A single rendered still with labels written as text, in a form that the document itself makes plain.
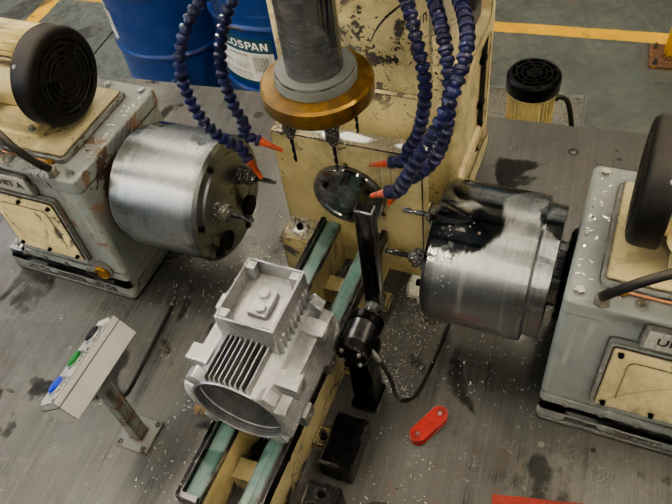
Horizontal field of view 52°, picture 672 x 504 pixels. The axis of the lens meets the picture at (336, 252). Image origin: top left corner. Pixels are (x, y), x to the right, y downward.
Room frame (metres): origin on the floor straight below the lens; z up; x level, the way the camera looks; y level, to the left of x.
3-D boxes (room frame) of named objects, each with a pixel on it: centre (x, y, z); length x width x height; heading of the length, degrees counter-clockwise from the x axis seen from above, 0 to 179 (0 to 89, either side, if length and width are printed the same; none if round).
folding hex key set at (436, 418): (0.54, -0.11, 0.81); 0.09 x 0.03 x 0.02; 123
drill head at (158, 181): (1.04, 0.31, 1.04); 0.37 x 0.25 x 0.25; 61
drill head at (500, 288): (0.70, -0.29, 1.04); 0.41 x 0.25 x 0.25; 61
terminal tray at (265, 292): (0.65, 0.13, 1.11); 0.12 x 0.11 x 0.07; 151
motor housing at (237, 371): (0.61, 0.15, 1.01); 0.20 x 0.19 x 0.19; 151
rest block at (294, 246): (0.98, 0.07, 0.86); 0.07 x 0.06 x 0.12; 61
